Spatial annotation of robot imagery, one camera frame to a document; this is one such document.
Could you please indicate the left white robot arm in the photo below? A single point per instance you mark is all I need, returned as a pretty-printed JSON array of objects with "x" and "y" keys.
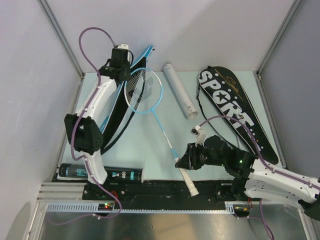
[{"x": 83, "y": 133}]

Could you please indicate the white shuttlecock tube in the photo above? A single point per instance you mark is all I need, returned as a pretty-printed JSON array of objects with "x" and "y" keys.
[{"x": 180, "y": 92}]

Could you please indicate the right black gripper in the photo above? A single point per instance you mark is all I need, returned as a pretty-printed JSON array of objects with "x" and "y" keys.
[{"x": 189, "y": 160}]

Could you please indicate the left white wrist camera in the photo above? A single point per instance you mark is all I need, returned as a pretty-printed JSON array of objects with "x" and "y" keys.
[{"x": 125, "y": 46}]

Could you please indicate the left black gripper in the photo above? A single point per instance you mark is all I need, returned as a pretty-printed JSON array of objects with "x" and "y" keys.
[{"x": 128, "y": 65}]

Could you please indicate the light blue racket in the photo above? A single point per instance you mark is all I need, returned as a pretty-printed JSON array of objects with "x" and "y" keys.
[{"x": 143, "y": 92}]

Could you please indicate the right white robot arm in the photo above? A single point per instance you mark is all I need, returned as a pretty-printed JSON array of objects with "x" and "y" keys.
[{"x": 253, "y": 178}]

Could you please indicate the blue racket cover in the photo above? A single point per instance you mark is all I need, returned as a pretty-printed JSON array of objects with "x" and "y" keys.
[{"x": 117, "y": 121}]

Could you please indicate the black racket cover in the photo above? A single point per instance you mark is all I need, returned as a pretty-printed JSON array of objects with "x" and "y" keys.
[{"x": 225, "y": 92}]

